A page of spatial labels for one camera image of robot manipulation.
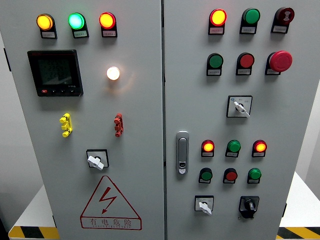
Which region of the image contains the large green push button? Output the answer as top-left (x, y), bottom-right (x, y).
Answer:
top-left (206, 52), bottom-right (224, 77)

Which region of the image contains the small green push button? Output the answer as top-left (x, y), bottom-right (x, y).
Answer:
top-left (198, 167), bottom-right (214, 184)

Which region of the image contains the white handle switch, blue mark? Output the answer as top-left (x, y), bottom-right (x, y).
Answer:
top-left (225, 95), bottom-right (253, 119)

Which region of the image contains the small red lamp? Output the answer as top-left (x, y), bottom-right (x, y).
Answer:
top-left (251, 139), bottom-right (268, 158)
top-left (200, 139), bottom-right (216, 158)

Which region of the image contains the black display meter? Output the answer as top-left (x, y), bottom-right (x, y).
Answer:
top-left (26, 49), bottom-right (84, 98)

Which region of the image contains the white round lamp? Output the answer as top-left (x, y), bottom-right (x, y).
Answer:
top-left (106, 66), bottom-right (121, 81)

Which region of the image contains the white handle switch, black plate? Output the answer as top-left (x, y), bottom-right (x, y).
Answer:
top-left (85, 149), bottom-right (110, 172)

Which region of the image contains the large red lamp above buttons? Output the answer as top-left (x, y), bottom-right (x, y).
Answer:
top-left (207, 8), bottom-right (228, 36)

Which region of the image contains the small red push button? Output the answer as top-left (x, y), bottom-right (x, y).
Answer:
top-left (222, 167), bottom-right (239, 185)

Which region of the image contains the pale grey cabinet door with display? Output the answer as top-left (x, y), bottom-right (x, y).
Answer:
top-left (0, 0), bottom-right (166, 240)

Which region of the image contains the pale grey cabinet door with lock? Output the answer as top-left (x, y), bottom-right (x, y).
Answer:
top-left (162, 0), bottom-right (320, 240)

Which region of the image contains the small red handle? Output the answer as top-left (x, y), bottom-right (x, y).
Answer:
top-left (113, 112), bottom-right (124, 138)

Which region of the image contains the large dark green lamp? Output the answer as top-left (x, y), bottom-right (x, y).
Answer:
top-left (239, 7), bottom-right (261, 35)

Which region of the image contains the lit green round lamp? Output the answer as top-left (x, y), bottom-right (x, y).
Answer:
top-left (67, 12), bottom-right (90, 39)

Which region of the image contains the black yellow striped tape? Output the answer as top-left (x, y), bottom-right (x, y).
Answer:
top-left (8, 226), bottom-right (61, 240)
top-left (275, 226), bottom-right (320, 240)

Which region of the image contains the large red lamp beside green lamp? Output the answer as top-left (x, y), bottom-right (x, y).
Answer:
top-left (98, 11), bottom-right (119, 38)

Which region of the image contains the large red stop button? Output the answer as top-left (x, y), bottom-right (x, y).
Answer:
top-left (264, 50), bottom-right (293, 76)

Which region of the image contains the small yellow handle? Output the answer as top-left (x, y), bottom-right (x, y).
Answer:
top-left (59, 112), bottom-right (74, 138)

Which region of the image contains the yellow round lamp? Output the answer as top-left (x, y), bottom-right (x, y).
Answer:
top-left (36, 13), bottom-right (58, 40)

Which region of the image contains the large red push button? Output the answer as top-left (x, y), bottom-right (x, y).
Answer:
top-left (235, 52), bottom-right (256, 76)

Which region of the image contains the silver door lock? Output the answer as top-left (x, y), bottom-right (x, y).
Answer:
top-left (175, 130), bottom-right (190, 175)

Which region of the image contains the dark red buzzer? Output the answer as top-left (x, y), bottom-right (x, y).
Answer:
top-left (270, 6), bottom-right (296, 34)

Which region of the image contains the small green lamp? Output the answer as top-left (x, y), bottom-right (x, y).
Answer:
top-left (246, 167), bottom-right (263, 185)
top-left (224, 139), bottom-right (242, 158)

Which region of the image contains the black handle turn switch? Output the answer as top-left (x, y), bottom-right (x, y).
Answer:
top-left (237, 195), bottom-right (260, 220)

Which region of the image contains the small white handle switch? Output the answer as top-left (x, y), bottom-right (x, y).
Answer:
top-left (194, 195), bottom-right (215, 216)

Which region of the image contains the red warning triangle sticker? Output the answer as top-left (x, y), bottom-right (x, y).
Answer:
top-left (79, 175), bottom-right (143, 231)

